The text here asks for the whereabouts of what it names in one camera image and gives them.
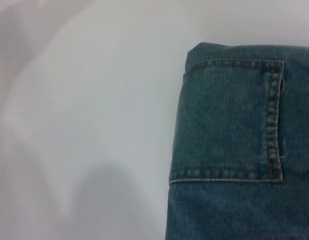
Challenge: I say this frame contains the blue denim shorts with print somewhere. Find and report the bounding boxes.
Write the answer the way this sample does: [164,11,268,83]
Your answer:
[164,42,309,240]

